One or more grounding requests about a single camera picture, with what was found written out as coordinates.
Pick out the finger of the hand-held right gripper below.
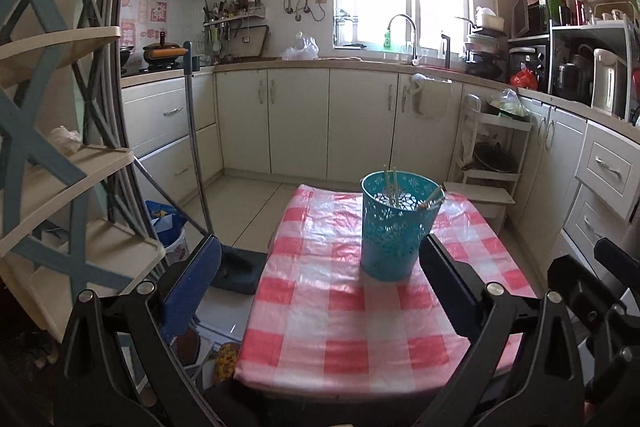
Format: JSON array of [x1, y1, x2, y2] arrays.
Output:
[[547, 256, 628, 333], [594, 237, 640, 282]]

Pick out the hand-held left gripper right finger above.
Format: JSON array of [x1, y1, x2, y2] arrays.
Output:
[[419, 233, 598, 427]]

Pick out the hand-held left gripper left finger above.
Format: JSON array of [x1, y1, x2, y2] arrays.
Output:
[[52, 234, 223, 427]]

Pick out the blue perforated plastic basket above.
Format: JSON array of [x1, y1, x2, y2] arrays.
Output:
[[360, 170, 447, 283]]

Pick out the bundle of wooden chopsticks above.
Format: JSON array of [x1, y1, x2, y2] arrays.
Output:
[[381, 164, 447, 212]]

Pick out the blue and white bag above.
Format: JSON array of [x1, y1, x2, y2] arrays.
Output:
[[145, 201, 187, 240]]

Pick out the yellow patterned object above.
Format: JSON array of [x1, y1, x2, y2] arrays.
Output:
[[212, 342, 242, 381]]

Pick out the small white step rack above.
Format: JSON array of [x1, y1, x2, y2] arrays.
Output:
[[442, 93, 534, 230]]

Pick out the white panelled base cabinets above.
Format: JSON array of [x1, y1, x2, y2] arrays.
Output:
[[510, 94, 640, 270]]

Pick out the red checkered tablecloth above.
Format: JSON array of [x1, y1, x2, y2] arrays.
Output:
[[234, 183, 552, 397]]

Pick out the black wok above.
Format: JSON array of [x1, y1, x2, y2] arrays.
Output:
[[461, 142, 517, 174]]

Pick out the cream stove-side drawer cabinet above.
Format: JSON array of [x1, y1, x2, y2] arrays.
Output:
[[121, 74, 226, 208]]

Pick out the white electric kettle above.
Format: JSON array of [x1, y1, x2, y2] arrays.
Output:
[[591, 48, 629, 118]]

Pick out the steel pot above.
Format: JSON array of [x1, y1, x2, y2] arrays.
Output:
[[555, 53, 593, 102]]

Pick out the bag of green vegetables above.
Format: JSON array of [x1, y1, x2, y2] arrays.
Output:
[[487, 88, 532, 118]]

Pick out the cream hanging waste bin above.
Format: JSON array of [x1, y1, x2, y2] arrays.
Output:
[[409, 73, 454, 121]]

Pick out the red plastic bag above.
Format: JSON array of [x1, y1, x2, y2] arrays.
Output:
[[510, 63, 541, 92]]

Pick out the cream window-side base cabinets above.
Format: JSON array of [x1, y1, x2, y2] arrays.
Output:
[[214, 66, 468, 188]]

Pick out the black toaster oven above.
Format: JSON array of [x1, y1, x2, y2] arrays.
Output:
[[507, 44, 552, 82]]

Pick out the gas stove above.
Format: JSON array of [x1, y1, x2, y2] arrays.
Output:
[[122, 61, 183, 75]]

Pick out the white counter shelf unit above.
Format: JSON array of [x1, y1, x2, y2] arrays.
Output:
[[547, 18, 640, 124]]

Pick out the dark cooking pot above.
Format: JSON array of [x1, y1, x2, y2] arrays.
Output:
[[142, 32, 187, 64]]

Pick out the dish rack with bowls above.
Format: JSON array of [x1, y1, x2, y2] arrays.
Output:
[[454, 6, 510, 80]]

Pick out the kitchen countertop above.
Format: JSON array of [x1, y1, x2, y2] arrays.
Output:
[[121, 57, 640, 130]]

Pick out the cutting board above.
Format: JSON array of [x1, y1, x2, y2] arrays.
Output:
[[231, 25, 271, 58]]

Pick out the chrome sink faucet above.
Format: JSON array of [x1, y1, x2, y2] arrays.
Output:
[[386, 13, 420, 66]]

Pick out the microwave oven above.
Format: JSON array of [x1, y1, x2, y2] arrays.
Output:
[[512, 0, 552, 38]]

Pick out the white plastic bag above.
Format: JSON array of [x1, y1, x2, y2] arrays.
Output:
[[281, 32, 321, 61]]

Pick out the tiered rack with cream trays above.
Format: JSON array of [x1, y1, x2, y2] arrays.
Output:
[[0, 0, 167, 344]]

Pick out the blue long-handled dustpan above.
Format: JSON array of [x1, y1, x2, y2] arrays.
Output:
[[181, 41, 267, 296]]

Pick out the pink wall stickers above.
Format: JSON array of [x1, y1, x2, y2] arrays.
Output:
[[120, 0, 170, 54]]

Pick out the wall spice rack with bottles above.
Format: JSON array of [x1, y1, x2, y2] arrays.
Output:
[[201, 0, 267, 28]]

